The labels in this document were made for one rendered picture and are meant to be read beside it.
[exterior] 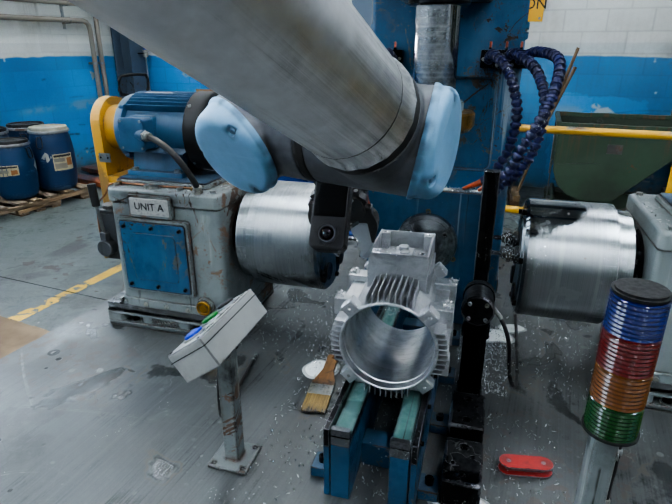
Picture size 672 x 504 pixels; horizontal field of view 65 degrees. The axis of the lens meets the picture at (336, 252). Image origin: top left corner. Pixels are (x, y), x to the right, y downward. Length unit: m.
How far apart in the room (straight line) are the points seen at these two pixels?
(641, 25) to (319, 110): 5.96
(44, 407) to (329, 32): 1.05
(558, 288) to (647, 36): 5.23
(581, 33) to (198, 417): 5.61
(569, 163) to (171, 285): 4.33
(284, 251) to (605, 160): 4.29
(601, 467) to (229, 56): 0.65
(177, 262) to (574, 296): 0.85
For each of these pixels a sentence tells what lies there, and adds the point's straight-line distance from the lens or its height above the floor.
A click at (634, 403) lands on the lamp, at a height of 1.09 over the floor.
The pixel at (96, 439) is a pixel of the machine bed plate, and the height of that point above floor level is 0.80.
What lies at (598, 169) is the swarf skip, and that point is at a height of 0.46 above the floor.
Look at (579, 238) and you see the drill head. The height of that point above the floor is 1.12.
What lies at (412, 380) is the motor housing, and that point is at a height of 0.95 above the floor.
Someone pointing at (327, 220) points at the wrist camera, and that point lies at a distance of 0.65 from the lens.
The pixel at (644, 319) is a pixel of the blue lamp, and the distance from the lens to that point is 0.65.
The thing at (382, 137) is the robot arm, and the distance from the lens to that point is 0.36.
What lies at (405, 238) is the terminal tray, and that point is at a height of 1.13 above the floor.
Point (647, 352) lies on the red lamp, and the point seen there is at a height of 1.15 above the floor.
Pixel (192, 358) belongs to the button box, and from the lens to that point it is 0.79.
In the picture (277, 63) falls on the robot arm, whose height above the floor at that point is 1.45.
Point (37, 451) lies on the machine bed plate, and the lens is 1.12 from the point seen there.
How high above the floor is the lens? 1.46
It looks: 21 degrees down
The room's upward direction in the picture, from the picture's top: straight up
